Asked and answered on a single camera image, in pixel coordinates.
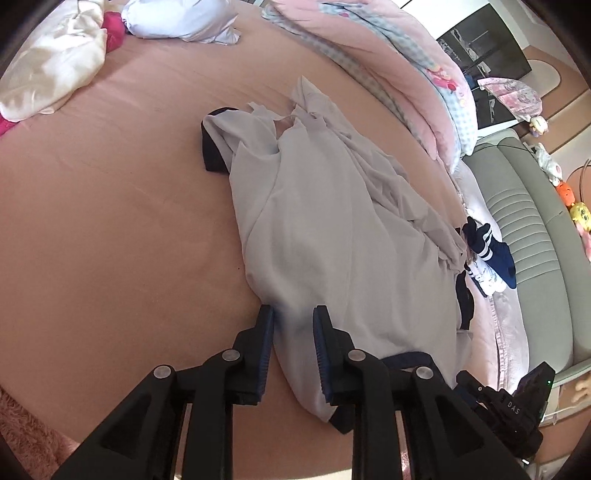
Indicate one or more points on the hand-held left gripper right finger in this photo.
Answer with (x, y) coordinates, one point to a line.
(318, 341)

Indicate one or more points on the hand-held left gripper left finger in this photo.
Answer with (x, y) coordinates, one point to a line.
(266, 334)

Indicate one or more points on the white shirt with navy trim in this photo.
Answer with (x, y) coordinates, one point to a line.
(332, 240)

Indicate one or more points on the lilac pillow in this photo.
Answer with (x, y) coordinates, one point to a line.
(496, 323)

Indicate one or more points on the white printed folded garment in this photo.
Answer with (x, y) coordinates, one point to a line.
(487, 279)

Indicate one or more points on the navy striped folded garment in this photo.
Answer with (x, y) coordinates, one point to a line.
(489, 249)

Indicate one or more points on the green padded headboard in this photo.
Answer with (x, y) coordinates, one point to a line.
(531, 240)

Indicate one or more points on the pink bed sheet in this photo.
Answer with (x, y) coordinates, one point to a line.
(138, 194)

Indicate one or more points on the yellow plush toy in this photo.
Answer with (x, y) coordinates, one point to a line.
(581, 216)

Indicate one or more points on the orange plush toy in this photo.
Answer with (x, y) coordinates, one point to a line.
(566, 194)

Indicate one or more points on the pink fluffy robe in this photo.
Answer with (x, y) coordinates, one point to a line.
(27, 429)

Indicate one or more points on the small white plush toy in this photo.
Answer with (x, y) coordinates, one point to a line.
(538, 125)

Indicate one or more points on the pink checkered quilt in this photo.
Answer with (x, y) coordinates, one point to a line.
(397, 60)

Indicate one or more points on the pink printed cushion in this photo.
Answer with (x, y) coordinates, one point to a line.
(512, 94)

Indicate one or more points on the light blue cloth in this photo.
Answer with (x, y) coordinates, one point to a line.
(180, 21)

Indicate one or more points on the magenta cloth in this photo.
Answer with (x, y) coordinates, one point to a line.
(113, 30)

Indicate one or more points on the white satin cloth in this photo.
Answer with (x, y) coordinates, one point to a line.
(51, 60)

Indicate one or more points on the black framed wall picture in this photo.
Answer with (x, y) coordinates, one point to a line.
(489, 50)

